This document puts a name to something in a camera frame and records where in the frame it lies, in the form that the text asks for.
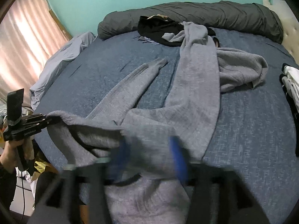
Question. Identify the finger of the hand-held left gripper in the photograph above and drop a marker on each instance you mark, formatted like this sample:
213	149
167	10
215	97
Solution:
44	122

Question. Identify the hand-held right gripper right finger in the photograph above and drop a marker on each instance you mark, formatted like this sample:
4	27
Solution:
177	158

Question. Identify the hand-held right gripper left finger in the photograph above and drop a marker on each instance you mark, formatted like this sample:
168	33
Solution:
123	150

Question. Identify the grey knit sweater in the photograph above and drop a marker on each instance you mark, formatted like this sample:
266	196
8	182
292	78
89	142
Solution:
149	126

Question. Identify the person's left forearm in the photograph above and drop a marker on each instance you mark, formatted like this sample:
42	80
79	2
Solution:
7	186

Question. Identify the white and black clothes pile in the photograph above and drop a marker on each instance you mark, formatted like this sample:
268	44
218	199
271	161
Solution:
290	81

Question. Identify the person's left hand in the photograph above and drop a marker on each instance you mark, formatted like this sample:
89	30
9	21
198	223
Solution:
9	155

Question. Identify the yellow plastic bag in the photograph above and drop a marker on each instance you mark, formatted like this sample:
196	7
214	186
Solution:
44	166

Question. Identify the light blue bedsheet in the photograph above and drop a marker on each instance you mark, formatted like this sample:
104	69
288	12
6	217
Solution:
58	63

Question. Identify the pink curtain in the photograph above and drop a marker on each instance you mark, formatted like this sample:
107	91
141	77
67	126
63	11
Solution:
25	42

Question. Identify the bed with blue sheet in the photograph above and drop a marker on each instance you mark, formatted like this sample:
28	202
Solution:
252	133

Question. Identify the crumpled grey garment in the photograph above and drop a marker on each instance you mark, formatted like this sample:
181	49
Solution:
240	70

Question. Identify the black garment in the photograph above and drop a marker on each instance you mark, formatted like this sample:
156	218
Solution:
154	31

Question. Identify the dark grey rolled duvet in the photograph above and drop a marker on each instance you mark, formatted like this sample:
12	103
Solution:
210	14

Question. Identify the beige tufted headboard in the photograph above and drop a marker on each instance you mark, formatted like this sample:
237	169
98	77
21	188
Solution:
289	28

